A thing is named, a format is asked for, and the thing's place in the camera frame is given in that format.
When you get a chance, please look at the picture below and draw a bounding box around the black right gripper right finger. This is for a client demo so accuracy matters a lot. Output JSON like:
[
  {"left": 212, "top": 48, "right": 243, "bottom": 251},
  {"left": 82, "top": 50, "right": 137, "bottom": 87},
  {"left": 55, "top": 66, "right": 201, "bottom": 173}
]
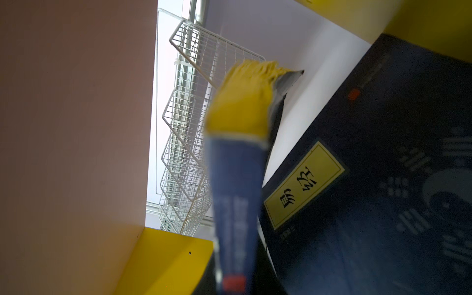
[{"left": 250, "top": 237, "right": 287, "bottom": 295}]

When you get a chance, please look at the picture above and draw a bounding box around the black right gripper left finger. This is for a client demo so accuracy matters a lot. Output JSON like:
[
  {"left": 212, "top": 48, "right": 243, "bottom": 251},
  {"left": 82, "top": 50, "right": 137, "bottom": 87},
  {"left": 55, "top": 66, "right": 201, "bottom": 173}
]
[{"left": 192, "top": 251, "right": 220, "bottom": 295}]

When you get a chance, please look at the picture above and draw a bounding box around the navy book bottom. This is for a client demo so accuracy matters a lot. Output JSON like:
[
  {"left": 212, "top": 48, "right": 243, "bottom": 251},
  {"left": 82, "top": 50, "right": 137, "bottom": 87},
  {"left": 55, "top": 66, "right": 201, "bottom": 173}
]
[{"left": 261, "top": 34, "right": 472, "bottom": 295}]

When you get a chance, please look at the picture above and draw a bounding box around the navy book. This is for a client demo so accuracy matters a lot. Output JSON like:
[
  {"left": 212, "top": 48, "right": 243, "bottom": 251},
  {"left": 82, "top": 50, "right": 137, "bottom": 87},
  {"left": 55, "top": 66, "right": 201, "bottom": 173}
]
[
  {"left": 204, "top": 60, "right": 303, "bottom": 295},
  {"left": 261, "top": 34, "right": 472, "bottom": 295}
]

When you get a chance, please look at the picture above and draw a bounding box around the yellow wooden bookshelf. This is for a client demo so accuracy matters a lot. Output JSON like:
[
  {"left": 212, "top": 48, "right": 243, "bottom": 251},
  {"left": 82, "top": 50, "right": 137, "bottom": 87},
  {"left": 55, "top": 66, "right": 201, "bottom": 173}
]
[{"left": 1, "top": 1, "right": 472, "bottom": 295}]

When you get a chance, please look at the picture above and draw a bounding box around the white wire rack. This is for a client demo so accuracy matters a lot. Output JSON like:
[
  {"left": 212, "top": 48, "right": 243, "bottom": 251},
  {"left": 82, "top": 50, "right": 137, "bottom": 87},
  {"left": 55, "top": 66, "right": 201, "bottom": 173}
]
[{"left": 158, "top": 9, "right": 264, "bottom": 236}]

